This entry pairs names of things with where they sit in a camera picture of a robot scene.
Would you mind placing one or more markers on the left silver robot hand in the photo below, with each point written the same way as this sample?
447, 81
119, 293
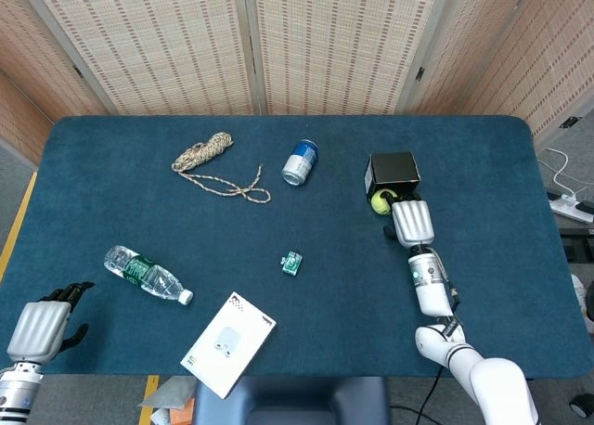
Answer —
39, 332

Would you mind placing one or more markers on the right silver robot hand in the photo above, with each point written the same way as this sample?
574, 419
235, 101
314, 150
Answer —
413, 221

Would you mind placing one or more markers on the yellow tennis ball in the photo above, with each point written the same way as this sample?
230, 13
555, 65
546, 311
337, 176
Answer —
381, 201

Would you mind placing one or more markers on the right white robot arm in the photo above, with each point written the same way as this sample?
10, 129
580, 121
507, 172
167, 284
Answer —
459, 346

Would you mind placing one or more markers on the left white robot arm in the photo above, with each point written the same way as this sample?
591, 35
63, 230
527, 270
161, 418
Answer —
16, 392

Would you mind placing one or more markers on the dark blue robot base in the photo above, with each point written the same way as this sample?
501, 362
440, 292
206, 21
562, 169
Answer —
292, 401

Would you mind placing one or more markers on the black cardboard box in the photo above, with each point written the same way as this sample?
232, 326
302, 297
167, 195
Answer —
392, 172

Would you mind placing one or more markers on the orange L-shaped block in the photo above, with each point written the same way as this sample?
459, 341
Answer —
178, 415

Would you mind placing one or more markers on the white earbuds box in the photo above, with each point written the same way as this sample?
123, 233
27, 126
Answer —
229, 343

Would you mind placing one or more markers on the clear plastic water bottle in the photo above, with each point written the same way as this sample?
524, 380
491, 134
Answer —
141, 273

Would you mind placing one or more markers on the blue silver drink can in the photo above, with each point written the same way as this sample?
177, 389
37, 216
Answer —
300, 162

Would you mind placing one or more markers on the dark blue table mat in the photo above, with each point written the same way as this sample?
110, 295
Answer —
287, 239

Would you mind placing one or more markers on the small green white packet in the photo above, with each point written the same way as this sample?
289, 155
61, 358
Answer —
292, 262

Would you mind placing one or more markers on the grey cloth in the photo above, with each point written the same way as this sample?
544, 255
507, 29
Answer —
171, 392

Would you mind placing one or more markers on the white power strip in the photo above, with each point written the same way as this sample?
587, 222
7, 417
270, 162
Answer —
572, 208

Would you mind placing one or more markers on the bamboo folding screen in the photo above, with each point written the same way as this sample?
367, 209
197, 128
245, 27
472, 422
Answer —
297, 44

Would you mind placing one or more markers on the black caster wheel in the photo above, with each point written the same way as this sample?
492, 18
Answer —
584, 404

